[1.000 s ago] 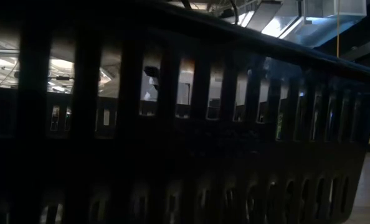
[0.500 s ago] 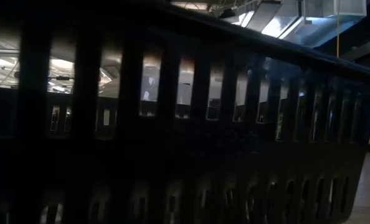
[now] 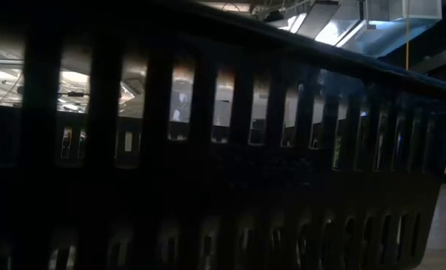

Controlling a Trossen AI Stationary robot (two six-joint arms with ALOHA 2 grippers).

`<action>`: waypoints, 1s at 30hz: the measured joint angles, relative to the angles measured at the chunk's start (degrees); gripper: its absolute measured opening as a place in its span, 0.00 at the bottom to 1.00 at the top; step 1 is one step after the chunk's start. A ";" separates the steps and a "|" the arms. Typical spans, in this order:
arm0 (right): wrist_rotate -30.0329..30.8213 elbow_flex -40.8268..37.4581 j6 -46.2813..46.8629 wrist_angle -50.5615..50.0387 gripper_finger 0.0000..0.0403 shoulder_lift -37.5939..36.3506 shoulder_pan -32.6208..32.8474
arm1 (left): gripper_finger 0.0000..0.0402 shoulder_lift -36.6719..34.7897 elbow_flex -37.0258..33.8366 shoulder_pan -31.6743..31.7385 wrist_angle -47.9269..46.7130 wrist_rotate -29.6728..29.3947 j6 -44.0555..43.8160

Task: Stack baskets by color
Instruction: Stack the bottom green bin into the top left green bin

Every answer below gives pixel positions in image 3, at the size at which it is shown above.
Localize black plastic slotted basket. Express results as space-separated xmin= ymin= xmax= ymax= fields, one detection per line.
xmin=0 ymin=0 xmax=446 ymax=270

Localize large silver ceiling duct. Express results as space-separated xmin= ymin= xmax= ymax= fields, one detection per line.
xmin=262 ymin=0 xmax=444 ymax=59

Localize yellow hanging cord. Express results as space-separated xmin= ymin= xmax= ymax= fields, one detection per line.
xmin=405 ymin=0 xmax=411 ymax=71

